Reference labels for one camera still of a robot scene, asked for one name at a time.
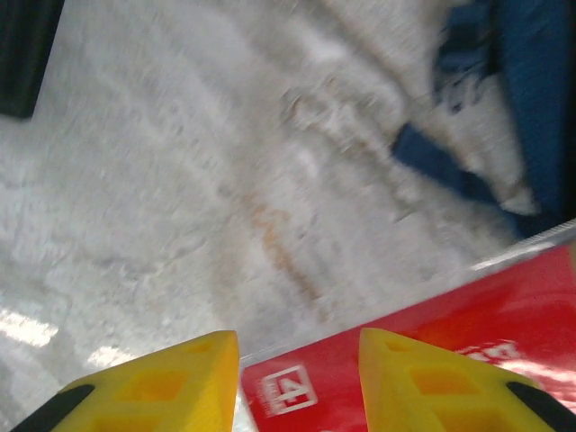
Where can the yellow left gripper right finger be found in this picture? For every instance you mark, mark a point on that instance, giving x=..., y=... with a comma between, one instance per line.
x=427, y=396

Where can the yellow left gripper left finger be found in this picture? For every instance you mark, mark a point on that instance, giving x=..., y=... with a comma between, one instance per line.
x=180, y=391

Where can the red package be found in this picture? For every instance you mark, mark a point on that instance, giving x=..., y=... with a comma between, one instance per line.
x=472, y=315

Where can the navy blue backpack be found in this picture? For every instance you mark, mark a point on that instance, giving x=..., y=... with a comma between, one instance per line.
x=535, y=90

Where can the black grey folding chessboard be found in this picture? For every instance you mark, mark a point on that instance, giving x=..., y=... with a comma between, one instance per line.
x=22, y=54

